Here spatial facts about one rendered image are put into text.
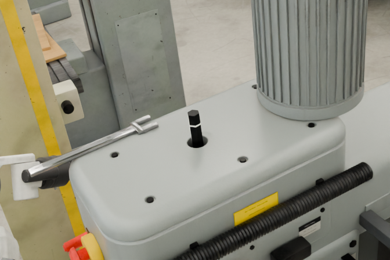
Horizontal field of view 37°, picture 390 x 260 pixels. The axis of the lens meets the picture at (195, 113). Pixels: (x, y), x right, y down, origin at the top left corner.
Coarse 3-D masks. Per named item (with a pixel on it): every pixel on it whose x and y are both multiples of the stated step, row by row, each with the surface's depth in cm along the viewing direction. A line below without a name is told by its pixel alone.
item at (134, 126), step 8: (136, 120) 108; (144, 120) 108; (128, 128) 106; (136, 128) 106; (144, 128) 106; (152, 128) 106; (112, 136) 104; (120, 136) 104; (88, 144) 104; (96, 144) 103; (104, 144) 103; (72, 152) 102; (80, 152) 102; (88, 152) 102; (48, 160) 101; (56, 160) 101; (64, 160) 100; (32, 168) 99; (40, 168) 99; (48, 168) 99; (32, 176) 99
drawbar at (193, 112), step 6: (192, 114) 98; (198, 114) 98; (192, 120) 98; (198, 120) 98; (198, 126) 99; (192, 132) 99; (198, 132) 99; (192, 138) 100; (198, 138) 100; (192, 144) 102; (198, 144) 101
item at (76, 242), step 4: (80, 236) 111; (72, 240) 110; (76, 240) 110; (80, 240) 110; (64, 244) 110; (68, 244) 110; (72, 244) 110; (76, 244) 110; (80, 244) 110; (64, 248) 109; (68, 248) 109; (76, 248) 110
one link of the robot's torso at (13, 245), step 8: (0, 232) 124; (8, 232) 127; (0, 240) 123; (8, 240) 124; (16, 240) 129; (0, 248) 122; (8, 248) 124; (16, 248) 127; (0, 256) 122; (8, 256) 123; (16, 256) 127
